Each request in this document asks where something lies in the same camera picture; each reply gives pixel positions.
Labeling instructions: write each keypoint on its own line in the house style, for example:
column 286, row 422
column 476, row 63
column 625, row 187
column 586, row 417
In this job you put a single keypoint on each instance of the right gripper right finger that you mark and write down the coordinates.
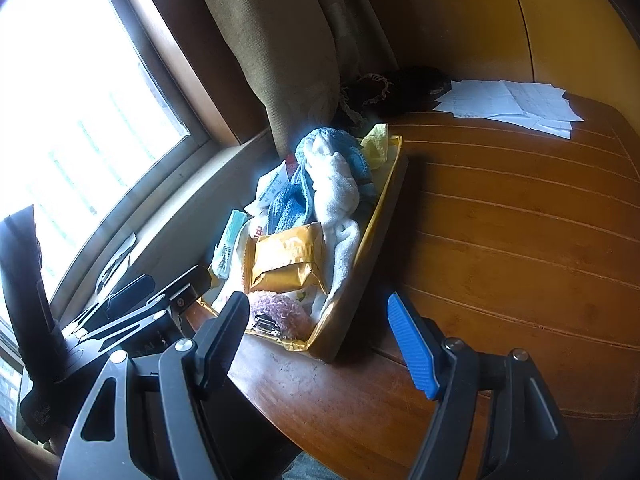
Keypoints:
column 418, row 344

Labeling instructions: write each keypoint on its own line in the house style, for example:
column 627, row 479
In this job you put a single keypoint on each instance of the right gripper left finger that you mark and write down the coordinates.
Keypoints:
column 217, row 342

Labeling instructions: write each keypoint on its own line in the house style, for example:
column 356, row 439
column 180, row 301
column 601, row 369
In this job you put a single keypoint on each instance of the green white medicine packet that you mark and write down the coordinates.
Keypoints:
column 221, row 262

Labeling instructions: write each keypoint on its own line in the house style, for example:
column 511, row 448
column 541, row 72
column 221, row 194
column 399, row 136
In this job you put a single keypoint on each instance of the purple fluffy item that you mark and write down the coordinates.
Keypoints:
column 279, row 316

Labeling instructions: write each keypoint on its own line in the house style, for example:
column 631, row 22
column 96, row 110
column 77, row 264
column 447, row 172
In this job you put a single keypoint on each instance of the yellow cardboard box tray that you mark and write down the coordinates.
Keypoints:
column 331, row 319

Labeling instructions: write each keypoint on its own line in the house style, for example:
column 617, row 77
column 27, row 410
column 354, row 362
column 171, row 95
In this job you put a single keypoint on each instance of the gold foil packet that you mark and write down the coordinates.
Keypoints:
column 289, row 260

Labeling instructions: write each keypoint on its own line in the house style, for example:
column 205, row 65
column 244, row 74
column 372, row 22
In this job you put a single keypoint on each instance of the blue rolled cloth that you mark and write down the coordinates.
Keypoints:
column 294, row 206

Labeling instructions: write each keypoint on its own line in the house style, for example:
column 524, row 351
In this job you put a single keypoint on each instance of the white towel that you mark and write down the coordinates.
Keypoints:
column 336, row 198

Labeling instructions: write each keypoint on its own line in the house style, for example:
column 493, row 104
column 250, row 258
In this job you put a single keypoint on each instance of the white plastic bag red text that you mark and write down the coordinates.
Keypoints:
column 268, row 187

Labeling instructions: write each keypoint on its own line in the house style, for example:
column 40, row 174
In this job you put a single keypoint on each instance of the yellow fluffy cloth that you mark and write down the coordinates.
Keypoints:
column 374, row 146

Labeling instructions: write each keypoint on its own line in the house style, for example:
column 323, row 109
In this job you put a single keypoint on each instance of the window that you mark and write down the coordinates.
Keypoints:
column 98, row 129

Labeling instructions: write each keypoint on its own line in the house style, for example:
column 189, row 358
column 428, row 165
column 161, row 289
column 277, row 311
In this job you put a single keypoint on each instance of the white paper sheets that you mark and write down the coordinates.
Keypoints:
column 529, row 105

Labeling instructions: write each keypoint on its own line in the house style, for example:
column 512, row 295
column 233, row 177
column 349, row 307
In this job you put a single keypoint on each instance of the beige curtain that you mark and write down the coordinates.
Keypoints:
column 299, row 55

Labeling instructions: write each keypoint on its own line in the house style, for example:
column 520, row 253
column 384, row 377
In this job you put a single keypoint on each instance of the yellow wooden cabinet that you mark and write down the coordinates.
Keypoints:
column 582, row 46

